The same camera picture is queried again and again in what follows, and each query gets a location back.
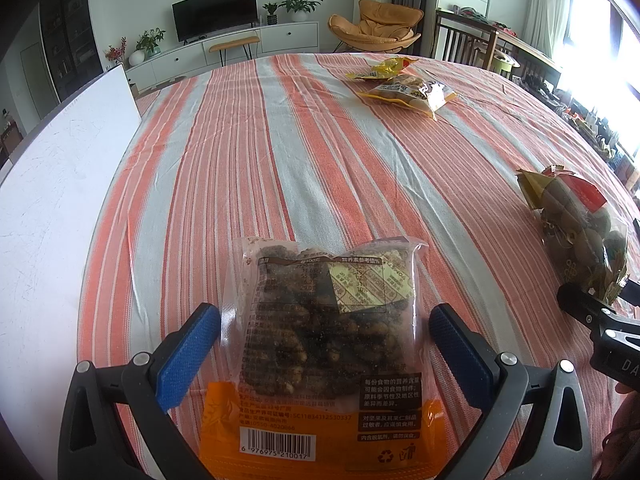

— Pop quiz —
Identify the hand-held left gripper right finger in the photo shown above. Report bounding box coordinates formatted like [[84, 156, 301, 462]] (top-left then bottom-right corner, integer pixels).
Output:
[[429, 304, 593, 480]]

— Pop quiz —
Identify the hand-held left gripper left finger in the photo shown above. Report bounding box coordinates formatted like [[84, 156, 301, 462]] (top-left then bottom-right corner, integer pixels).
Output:
[[58, 303, 221, 480]]

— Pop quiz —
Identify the gold egg snack packet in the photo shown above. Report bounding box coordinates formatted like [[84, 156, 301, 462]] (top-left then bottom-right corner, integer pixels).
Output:
[[515, 165, 630, 305]]

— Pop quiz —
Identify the orange nut snack packet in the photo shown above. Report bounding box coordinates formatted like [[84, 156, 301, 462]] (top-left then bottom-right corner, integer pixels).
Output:
[[199, 235, 432, 480]]

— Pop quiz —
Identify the person's right hand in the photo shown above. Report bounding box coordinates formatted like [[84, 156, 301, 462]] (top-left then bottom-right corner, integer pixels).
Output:
[[606, 381, 640, 480]]

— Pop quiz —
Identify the row of small windowsill clutter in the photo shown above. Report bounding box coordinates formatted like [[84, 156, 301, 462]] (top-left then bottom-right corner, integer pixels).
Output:
[[549, 87, 640, 187]]

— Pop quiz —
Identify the white board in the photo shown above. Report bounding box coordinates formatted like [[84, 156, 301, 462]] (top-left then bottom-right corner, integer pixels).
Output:
[[0, 62, 144, 427]]

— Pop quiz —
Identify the striped orange tablecloth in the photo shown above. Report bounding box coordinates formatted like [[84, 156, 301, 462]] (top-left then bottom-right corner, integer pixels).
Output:
[[77, 52, 640, 480]]

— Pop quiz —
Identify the window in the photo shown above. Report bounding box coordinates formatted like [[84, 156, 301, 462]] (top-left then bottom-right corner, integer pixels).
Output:
[[557, 0, 640, 162]]

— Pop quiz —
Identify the brown clear snack packet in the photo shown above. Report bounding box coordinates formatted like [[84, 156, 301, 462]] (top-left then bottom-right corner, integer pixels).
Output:
[[357, 74, 459, 121]]

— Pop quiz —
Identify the yellow snack packet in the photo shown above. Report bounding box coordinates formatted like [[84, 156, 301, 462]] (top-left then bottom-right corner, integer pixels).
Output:
[[347, 56, 422, 82]]

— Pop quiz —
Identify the white curtain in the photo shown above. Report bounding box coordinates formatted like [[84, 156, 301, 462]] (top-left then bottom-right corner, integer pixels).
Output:
[[522, 0, 574, 57]]

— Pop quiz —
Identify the red flower plant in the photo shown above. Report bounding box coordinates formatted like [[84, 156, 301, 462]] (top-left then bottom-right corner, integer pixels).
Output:
[[104, 37, 129, 66]]

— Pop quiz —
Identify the leafy plant in glass vase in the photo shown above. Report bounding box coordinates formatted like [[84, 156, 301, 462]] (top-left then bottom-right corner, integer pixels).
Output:
[[135, 28, 166, 66]]

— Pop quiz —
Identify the wooden stool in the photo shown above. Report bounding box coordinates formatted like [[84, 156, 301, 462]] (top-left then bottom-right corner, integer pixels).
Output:
[[208, 36, 261, 66]]

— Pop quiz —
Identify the dark display cabinet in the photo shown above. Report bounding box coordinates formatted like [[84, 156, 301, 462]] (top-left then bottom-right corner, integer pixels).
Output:
[[39, 0, 104, 107]]

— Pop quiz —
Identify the white tv cabinet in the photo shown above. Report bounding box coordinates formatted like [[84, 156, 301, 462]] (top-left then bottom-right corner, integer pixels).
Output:
[[125, 21, 321, 94]]

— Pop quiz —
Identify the orange lounge chair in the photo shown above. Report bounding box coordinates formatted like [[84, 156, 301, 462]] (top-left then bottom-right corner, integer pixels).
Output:
[[327, 0, 424, 54]]

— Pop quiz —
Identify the black television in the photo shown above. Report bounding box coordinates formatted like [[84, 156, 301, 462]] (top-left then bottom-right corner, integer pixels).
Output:
[[172, 0, 260, 44]]

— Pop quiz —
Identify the large plant in white pot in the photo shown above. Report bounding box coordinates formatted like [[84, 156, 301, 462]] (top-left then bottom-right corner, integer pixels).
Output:
[[277, 0, 324, 24]]

